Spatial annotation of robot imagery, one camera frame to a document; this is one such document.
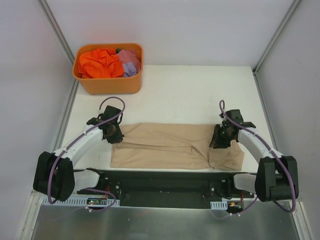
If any beige t shirt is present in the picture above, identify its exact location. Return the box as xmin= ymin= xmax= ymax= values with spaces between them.
xmin=110 ymin=123 xmax=245 ymax=172

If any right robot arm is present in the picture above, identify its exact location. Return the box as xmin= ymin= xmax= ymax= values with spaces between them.
xmin=210 ymin=109 xmax=299 ymax=202

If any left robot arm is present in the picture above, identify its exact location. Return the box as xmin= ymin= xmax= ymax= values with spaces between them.
xmin=33 ymin=105 xmax=124 ymax=202

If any orange plastic laundry basket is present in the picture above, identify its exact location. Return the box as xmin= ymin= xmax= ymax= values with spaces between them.
xmin=72 ymin=43 xmax=144 ymax=95

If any lavender t shirt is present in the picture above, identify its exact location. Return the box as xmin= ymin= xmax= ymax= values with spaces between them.
xmin=122 ymin=62 xmax=138 ymax=78

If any orange t shirt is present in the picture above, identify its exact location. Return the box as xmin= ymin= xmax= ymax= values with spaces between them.
xmin=78 ymin=48 xmax=125 ymax=79

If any pink t shirt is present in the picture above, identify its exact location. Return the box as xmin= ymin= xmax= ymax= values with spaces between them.
xmin=117 ymin=49 xmax=142 ymax=72

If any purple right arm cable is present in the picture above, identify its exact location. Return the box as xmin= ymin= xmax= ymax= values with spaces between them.
xmin=212 ymin=99 xmax=297 ymax=221

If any right grey cable duct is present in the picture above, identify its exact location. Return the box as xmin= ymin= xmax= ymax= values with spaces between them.
xmin=210 ymin=200 xmax=228 ymax=211

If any grey cable duct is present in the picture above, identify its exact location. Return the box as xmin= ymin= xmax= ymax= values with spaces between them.
xmin=53 ymin=196 xmax=120 ymax=208
xmin=210 ymin=200 xmax=228 ymax=211

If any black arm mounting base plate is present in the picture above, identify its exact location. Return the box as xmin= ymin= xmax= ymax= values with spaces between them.
xmin=77 ymin=170 xmax=254 ymax=209

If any left grey cable duct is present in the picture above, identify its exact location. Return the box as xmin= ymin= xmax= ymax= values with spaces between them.
xmin=53 ymin=196 xmax=120 ymax=208

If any aluminium front frame rail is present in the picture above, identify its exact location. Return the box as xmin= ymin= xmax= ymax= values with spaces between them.
xmin=31 ymin=190 xmax=303 ymax=202

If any left aluminium corner post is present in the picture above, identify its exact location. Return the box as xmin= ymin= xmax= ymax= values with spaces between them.
xmin=37 ymin=0 xmax=81 ymax=73

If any aluminium corner post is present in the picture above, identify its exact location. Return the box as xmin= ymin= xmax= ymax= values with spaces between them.
xmin=252 ymin=0 xmax=303 ymax=76
xmin=37 ymin=0 xmax=81 ymax=73

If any right aluminium corner post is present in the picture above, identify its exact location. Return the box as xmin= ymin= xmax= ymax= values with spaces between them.
xmin=252 ymin=0 xmax=303 ymax=76

